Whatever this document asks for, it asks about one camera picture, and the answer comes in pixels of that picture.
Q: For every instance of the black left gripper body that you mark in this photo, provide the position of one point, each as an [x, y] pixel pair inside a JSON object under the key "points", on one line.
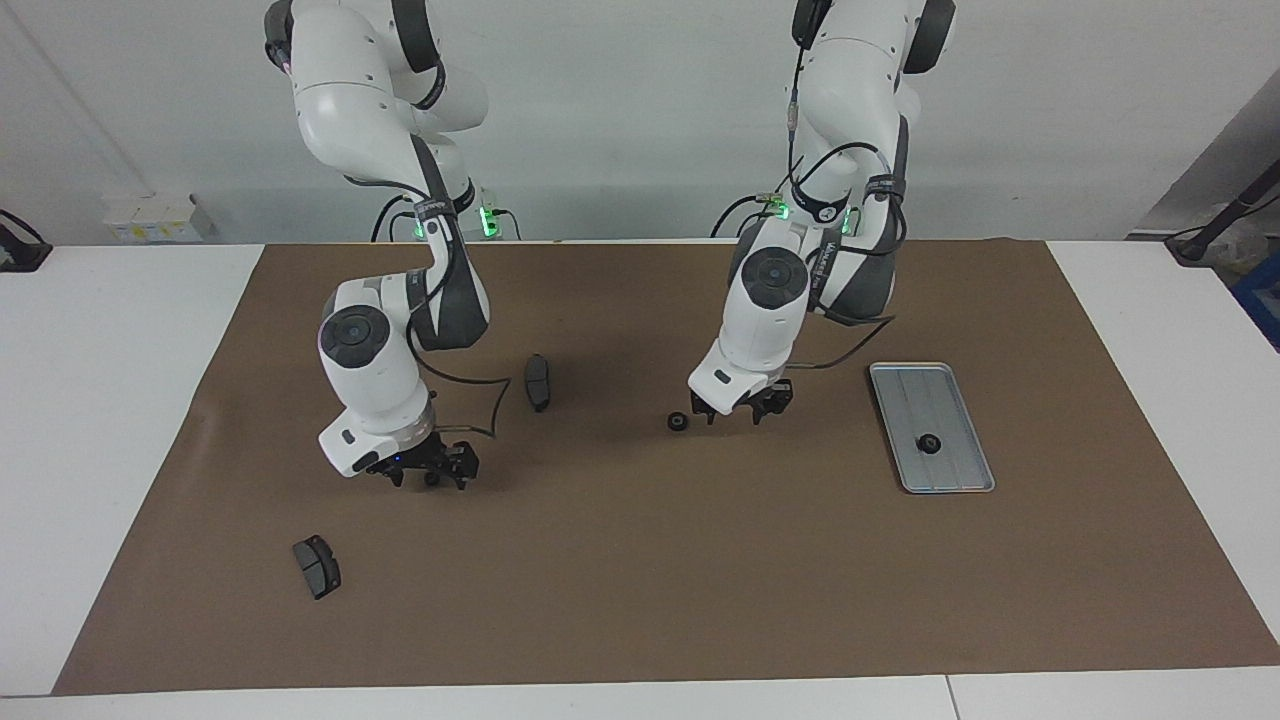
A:
{"points": [[745, 398]]}

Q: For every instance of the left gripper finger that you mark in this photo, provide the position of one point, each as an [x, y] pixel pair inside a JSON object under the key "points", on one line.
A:
{"points": [[770, 403], [704, 408]]}

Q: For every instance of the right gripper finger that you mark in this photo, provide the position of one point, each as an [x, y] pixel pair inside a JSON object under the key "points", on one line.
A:
{"points": [[467, 465], [397, 478]]}

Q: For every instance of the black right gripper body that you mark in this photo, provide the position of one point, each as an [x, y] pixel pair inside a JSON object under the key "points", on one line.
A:
{"points": [[420, 457]]}

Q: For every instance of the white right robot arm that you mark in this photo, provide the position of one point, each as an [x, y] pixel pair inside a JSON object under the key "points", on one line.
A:
{"points": [[370, 380]]}

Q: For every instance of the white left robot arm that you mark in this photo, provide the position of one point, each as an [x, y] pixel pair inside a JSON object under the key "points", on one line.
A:
{"points": [[770, 300]]}

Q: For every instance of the silver ribbed metal tray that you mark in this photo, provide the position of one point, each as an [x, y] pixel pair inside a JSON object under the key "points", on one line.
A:
{"points": [[945, 400]]}

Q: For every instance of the long dark brake pad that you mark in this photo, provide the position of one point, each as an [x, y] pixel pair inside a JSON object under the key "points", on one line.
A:
{"points": [[538, 382]]}

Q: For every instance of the short dark brake pad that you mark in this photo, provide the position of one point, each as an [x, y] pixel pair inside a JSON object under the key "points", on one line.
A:
{"points": [[318, 568]]}

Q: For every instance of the brown table mat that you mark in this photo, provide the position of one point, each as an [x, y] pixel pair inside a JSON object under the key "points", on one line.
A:
{"points": [[640, 560]]}

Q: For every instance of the black stand base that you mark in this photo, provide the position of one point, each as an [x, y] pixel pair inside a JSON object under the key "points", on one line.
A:
{"points": [[20, 255]]}

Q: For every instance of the black tripod leg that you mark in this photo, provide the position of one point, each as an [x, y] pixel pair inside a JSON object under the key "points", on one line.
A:
{"points": [[1225, 215]]}

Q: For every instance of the blue crate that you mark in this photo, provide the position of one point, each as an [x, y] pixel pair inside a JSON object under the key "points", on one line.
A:
{"points": [[1262, 300]]}

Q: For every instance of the white wall socket box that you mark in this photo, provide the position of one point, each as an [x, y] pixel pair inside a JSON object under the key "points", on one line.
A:
{"points": [[155, 218]]}

